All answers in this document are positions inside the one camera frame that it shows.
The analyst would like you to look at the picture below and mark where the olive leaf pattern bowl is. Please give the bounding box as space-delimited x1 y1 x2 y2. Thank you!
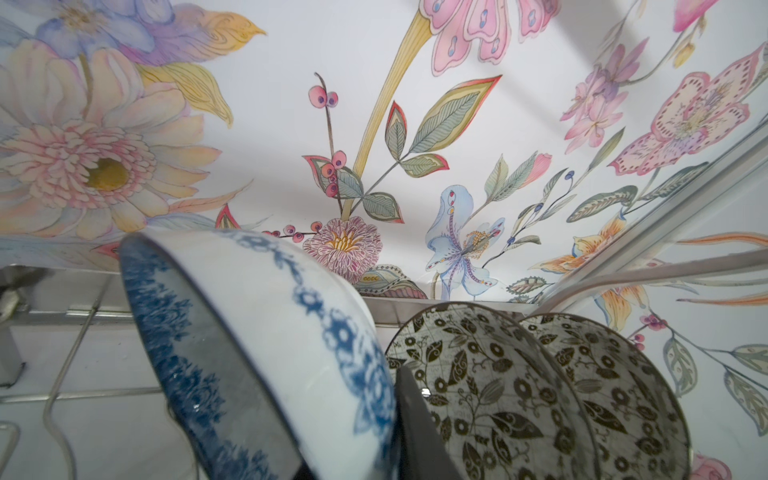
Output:
386 302 601 479

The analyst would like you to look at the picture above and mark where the blue floral bowl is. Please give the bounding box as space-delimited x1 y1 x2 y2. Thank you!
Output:
118 230 399 479

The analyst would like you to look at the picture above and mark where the pink leaf pattern bowl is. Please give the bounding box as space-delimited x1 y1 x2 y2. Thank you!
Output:
521 313 693 479

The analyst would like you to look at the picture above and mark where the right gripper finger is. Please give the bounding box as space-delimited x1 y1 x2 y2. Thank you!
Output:
395 366 461 480

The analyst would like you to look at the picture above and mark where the stainless steel dish rack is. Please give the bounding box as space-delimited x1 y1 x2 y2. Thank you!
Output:
1 127 767 479

